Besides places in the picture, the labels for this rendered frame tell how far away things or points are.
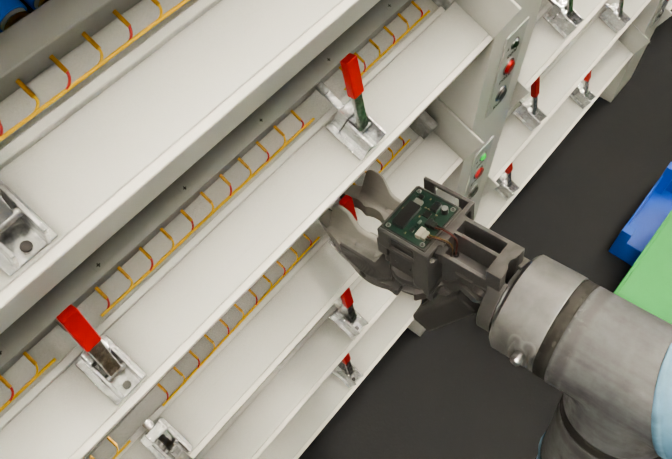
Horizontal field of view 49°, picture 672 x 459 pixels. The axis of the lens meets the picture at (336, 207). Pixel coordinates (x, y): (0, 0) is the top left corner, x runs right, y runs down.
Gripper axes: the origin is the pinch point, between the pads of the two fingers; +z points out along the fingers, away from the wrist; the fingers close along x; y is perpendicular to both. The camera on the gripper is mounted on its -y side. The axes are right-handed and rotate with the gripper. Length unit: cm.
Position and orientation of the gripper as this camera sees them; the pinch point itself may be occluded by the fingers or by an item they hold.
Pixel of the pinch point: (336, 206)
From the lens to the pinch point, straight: 73.9
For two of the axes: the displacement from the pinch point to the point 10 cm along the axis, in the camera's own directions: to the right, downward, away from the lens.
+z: -7.6, -4.5, 4.6
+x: -6.4, 6.5, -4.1
